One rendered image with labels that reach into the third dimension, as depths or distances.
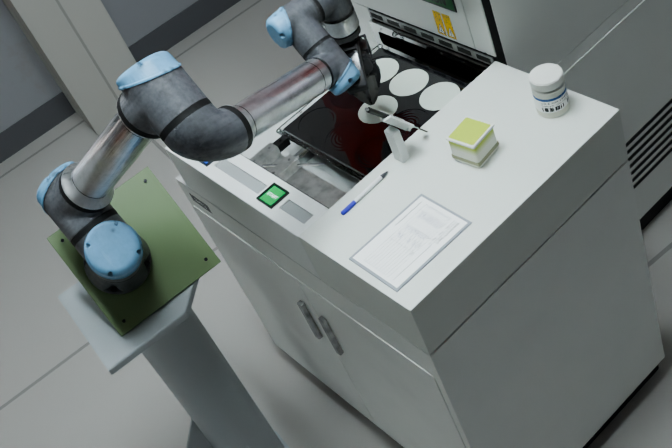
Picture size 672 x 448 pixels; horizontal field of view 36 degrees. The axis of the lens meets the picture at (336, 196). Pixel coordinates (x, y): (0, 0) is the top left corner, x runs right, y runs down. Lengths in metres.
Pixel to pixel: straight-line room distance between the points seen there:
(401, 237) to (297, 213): 0.28
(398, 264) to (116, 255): 0.59
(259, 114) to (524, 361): 0.82
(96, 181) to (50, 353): 1.69
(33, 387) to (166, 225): 1.39
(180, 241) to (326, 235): 0.42
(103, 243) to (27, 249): 2.02
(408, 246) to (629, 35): 1.00
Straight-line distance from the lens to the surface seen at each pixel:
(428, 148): 2.26
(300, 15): 2.20
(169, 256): 2.44
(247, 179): 2.40
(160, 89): 1.93
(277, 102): 2.04
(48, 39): 4.31
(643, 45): 2.88
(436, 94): 2.50
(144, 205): 2.46
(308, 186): 2.42
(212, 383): 2.68
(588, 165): 2.22
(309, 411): 3.15
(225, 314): 3.51
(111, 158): 2.09
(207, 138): 1.92
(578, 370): 2.56
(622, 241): 2.45
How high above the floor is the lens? 2.45
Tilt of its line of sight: 42 degrees down
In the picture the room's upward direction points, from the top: 25 degrees counter-clockwise
